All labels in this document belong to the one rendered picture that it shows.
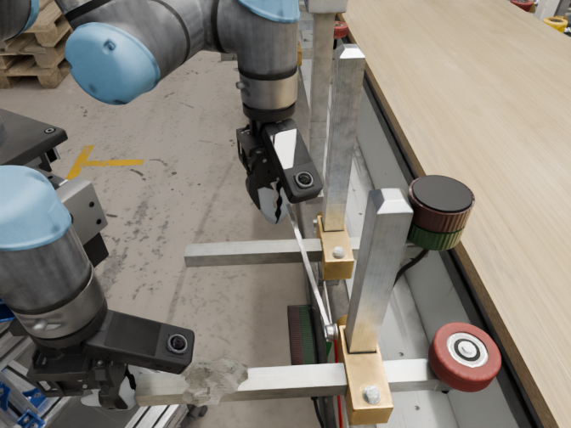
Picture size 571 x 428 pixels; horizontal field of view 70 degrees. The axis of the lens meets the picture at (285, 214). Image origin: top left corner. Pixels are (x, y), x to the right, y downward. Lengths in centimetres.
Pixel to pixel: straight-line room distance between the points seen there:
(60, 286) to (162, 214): 176
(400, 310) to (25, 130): 78
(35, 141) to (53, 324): 37
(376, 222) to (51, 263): 28
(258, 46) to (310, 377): 41
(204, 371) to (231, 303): 115
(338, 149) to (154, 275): 135
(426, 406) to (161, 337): 53
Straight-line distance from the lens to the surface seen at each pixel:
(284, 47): 51
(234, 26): 51
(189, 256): 73
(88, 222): 70
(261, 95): 53
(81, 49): 43
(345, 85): 59
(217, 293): 174
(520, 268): 71
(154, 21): 46
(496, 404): 72
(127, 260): 196
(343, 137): 63
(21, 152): 71
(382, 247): 42
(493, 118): 109
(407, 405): 84
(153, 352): 48
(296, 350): 77
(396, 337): 90
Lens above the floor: 137
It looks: 42 degrees down
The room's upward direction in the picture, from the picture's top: straight up
